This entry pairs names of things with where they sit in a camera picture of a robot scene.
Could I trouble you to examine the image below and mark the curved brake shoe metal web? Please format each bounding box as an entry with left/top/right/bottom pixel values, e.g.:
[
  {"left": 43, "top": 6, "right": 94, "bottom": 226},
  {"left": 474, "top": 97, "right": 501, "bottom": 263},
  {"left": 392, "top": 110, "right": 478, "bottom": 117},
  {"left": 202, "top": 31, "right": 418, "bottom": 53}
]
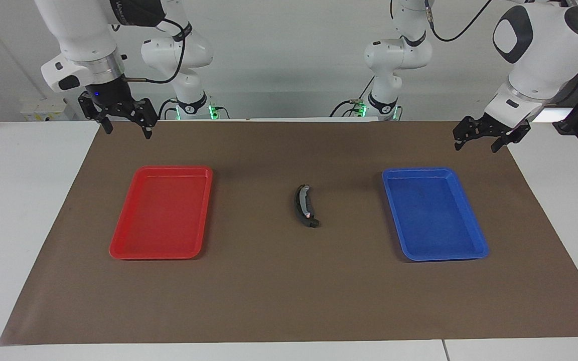
[{"left": 293, "top": 184, "right": 316, "bottom": 221}]

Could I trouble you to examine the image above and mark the grey brake pad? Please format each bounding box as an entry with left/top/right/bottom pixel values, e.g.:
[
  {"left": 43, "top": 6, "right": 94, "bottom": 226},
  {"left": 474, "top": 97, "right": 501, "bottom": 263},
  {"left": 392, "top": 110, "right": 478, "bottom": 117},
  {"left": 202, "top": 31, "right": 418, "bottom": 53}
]
[{"left": 297, "top": 193, "right": 320, "bottom": 229}]

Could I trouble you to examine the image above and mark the blue plastic tray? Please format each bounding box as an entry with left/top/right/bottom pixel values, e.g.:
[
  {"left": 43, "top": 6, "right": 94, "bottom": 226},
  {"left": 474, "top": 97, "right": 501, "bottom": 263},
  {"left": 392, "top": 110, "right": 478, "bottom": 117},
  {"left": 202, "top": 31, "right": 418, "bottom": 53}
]
[{"left": 382, "top": 167, "right": 489, "bottom": 262}]

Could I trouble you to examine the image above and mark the red plastic tray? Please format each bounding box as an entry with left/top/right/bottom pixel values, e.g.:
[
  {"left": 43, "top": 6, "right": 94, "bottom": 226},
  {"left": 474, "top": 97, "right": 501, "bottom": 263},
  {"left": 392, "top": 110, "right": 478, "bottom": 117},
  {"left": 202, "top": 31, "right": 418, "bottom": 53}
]
[{"left": 109, "top": 166, "right": 213, "bottom": 260}]

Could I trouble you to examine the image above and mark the brown table mat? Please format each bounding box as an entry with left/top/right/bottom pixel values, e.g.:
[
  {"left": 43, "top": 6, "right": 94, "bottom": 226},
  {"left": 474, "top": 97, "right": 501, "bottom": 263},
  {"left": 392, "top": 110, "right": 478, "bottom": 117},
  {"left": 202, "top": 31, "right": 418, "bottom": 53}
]
[{"left": 0, "top": 120, "right": 578, "bottom": 346}]

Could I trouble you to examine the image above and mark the white wall outlet box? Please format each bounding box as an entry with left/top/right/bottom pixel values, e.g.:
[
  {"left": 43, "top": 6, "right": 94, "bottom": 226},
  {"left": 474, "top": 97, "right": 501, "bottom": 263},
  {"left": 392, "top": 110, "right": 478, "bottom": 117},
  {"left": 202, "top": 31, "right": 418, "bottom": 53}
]
[{"left": 20, "top": 98, "right": 67, "bottom": 122}]

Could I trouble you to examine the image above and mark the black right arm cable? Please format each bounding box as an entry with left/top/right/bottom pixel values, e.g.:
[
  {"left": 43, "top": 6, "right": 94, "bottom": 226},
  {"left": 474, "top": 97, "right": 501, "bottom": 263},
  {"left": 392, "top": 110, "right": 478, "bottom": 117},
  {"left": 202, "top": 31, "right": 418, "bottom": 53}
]
[{"left": 113, "top": 15, "right": 192, "bottom": 85}]

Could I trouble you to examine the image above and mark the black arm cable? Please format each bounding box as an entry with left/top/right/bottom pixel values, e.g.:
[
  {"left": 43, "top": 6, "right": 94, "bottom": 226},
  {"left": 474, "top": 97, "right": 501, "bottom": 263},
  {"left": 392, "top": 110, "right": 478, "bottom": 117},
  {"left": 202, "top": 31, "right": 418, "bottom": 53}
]
[
  {"left": 425, "top": 0, "right": 495, "bottom": 43},
  {"left": 113, "top": 15, "right": 192, "bottom": 85}
]

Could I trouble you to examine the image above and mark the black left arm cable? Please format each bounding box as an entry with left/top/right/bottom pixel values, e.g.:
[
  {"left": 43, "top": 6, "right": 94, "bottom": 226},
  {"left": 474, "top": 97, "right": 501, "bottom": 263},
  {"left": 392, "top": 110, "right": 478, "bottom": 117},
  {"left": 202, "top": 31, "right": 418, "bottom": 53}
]
[{"left": 425, "top": 0, "right": 495, "bottom": 43}]

